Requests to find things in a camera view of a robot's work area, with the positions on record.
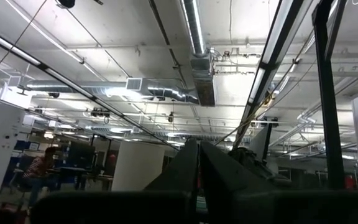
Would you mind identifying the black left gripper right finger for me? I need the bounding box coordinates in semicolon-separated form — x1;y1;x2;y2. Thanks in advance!
200;141;278;224

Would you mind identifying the yellowish hanging cable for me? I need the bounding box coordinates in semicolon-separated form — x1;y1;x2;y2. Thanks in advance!
213;91;275;146

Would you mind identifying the person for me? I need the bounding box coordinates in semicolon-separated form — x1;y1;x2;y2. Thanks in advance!
21;146;59;208

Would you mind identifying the silver horizontal ceiling duct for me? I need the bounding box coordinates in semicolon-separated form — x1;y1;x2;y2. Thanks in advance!
22;77;200;105

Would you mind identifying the dark computer monitor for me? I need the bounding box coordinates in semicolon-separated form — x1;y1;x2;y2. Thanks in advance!
60;141;96;169

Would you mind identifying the white tilted panel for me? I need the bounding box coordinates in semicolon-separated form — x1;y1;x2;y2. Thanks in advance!
248;124;273;163

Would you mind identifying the silver spiral ceiling duct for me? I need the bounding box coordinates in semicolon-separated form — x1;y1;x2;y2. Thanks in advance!
179;0;208;57

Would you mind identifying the white square room column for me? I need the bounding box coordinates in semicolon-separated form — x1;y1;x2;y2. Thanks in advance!
111;141;167;192

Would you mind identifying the black overhead light bar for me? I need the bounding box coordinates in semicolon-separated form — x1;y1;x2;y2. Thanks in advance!
232;0;321;150

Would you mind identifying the dark red bag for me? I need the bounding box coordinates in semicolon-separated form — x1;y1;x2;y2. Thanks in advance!
0;203;28;224

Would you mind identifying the black vertical frame post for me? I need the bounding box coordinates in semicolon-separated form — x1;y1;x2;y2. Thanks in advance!
311;0;346;190

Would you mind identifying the thin black hanging cable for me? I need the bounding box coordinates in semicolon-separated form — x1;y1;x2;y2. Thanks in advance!
0;0;48;82

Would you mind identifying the rectangular metal duct box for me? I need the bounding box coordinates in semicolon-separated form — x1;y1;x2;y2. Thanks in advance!
190;52;216;107

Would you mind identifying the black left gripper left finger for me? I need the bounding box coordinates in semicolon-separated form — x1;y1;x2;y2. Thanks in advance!
144;138;200;200

